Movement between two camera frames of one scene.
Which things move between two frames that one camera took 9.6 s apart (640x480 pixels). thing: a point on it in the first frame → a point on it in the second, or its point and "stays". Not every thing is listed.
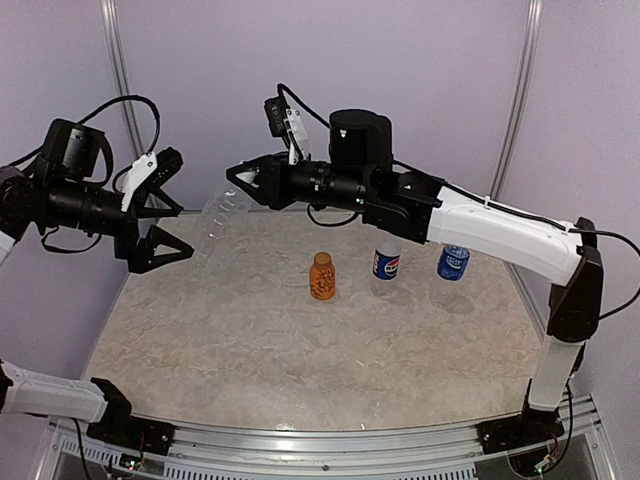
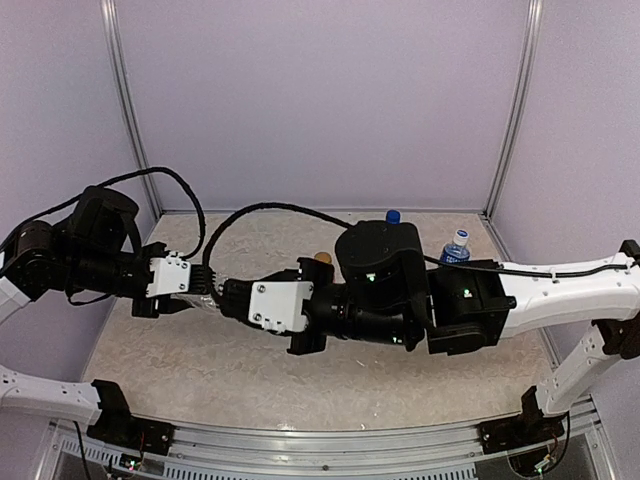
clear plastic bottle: [222, 219] → [212, 300]
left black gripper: [126, 244] → [159, 303]
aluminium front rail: [446, 451] stays
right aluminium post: [518, 123] stays
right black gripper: [273, 187] → [301, 343]
